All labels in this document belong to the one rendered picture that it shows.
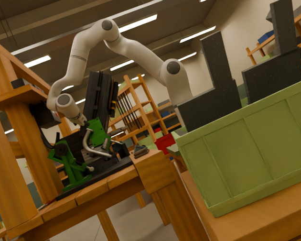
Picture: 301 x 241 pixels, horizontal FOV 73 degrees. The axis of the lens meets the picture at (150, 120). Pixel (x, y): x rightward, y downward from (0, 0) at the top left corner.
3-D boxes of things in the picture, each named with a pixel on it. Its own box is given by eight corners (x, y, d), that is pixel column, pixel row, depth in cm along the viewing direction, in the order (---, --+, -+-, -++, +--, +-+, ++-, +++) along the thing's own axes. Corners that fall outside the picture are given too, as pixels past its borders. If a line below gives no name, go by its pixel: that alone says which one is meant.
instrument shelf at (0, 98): (71, 114, 203) (69, 110, 204) (32, 89, 115) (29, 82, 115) (47, 124, 199) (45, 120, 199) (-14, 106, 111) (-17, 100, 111)
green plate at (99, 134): (110, 143, 155) (100, 120, 161) (108, 140, 148) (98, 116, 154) (96, 149, 153) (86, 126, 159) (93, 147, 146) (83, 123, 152)
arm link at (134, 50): (175, 87, 105) (172, 93, 121) (188, 68, 105) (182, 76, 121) (95, 35, 106) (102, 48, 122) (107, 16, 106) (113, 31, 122)
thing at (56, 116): (62, 122, 156) (54, 104, 157) (55, 119, 139) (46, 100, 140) (46, 129, 153) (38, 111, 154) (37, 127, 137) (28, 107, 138)
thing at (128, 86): (171, 178, 400) (122, 71, 414) (109, 192, 552) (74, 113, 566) (185, 167, 441) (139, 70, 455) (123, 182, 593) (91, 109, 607)
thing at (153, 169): (143, 159, 237) (137, 147, 238) (177, 180, 90) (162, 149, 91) (132, 164, 235) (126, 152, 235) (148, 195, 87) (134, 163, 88)
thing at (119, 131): (127, 130, 180) (126, 127, 180) (128, 128, 164) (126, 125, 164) (86, 148, 173) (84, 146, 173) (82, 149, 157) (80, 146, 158)
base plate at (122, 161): (128, 155, 216) (127, 153, 216) (133, 164, 108) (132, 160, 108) (91, 172, 208) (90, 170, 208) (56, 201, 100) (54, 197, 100)
